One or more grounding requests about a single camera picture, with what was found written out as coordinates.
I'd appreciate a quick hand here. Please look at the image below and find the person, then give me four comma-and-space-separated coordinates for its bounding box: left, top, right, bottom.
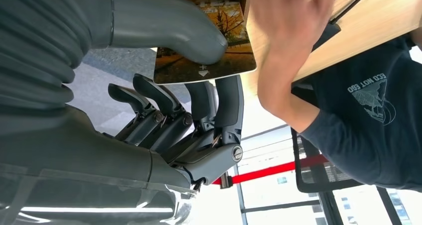
250, 0, 422, 193

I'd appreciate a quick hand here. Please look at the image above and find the small black usb hub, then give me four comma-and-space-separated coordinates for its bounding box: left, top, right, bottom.
312, 23, 342, 51

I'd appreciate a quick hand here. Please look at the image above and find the dark grey floor mat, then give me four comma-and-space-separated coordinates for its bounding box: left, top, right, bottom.
80, 47, 158, 83

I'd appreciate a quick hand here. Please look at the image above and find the black mesh office chair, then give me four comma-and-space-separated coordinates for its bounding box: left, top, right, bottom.
291, 127, 364, 194

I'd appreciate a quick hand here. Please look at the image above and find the red barrier belt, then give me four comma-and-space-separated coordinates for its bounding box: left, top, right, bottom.
211, 153, 330, 186

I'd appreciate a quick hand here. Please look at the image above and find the black hub cable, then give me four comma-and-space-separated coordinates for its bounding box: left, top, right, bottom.
329, 0, 375, 24

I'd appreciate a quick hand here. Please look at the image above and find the chrome stanchion post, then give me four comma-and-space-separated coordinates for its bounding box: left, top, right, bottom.
219, 171, 234, 190

